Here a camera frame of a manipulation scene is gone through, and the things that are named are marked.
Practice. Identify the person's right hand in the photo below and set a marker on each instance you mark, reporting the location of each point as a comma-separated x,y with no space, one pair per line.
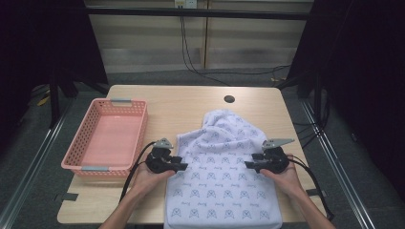
285,183

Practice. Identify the black curtain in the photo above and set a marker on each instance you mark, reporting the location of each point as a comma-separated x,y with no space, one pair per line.
44,41
366,79

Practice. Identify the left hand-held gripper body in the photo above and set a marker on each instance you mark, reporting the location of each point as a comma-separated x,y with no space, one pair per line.
157,160

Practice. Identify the black metal stand leg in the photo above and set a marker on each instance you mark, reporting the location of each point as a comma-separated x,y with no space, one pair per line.
54,101

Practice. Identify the grey tape strip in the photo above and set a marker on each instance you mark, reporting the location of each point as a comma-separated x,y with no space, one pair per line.
312,192
70,197

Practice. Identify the white patterned towel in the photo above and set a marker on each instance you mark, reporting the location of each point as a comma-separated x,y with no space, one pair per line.
219,184

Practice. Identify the metal floor rail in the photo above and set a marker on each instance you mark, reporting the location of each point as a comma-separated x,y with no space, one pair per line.
337,171
31,165

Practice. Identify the person's left hand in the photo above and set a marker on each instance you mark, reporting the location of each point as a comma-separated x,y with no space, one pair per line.
149,181

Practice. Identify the pink plastic basket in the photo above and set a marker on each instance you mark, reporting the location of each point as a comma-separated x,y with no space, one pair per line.
108,136

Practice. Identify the yellow floor item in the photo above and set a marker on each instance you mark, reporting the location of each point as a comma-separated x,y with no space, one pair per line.
43,100

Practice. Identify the white wall socket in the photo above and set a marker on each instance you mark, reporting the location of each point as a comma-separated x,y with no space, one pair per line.
186,3

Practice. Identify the round dark table grommet hole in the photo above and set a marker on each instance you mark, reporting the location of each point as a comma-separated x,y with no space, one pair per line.
229,99

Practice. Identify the black horizontal metal bar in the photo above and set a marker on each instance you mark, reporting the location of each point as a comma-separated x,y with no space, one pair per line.
197,12

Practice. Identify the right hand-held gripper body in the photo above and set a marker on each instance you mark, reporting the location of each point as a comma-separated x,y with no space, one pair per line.
275,160

